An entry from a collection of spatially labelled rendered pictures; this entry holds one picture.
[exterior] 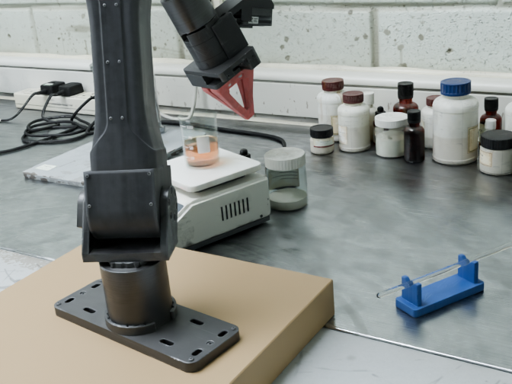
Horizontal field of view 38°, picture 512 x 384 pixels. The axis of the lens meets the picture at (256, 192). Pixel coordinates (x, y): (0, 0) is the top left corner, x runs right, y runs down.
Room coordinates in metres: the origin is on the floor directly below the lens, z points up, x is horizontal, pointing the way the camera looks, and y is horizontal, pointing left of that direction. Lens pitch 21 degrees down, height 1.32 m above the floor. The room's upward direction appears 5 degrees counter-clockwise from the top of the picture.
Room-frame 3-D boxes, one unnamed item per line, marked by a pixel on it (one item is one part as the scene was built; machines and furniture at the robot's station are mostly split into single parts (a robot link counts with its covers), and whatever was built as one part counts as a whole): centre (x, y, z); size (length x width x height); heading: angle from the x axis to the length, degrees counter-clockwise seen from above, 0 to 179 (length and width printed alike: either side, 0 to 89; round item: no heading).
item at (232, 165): (0.96, 0.07, 0.98); 0.12 x 0.12 x 0.01; 36
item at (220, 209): (0.95, 0.09, 0.94); 0.22 x 0.13 x 0.08; 126
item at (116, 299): (0.63, 0.12, 0.98); 0.20 x 0.07 x 0.08; 49
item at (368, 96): (1.28, -0.21, 0.94); 0.03 x 0.03 x 0.09
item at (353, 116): (1.23, -0.18, 0.95); 0.06 x 0.06 x 0.10
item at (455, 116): (1.14, -0.33, 0.96); 0.07 x 0.07 x 0.13
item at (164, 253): (0.64, 0.12, 1.05); 0.09 x 0.06 x 0.06; 81
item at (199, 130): (0.97, 0.07, 1.02); 0.06 x 0.05 x 0.08; 41
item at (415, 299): (0.70, -0.19, 0.92); 0.10 x 0.03 x 0.04; 117
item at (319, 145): (1.23, -0.12, 0.92); 0.04 x 0.04 x 0.04
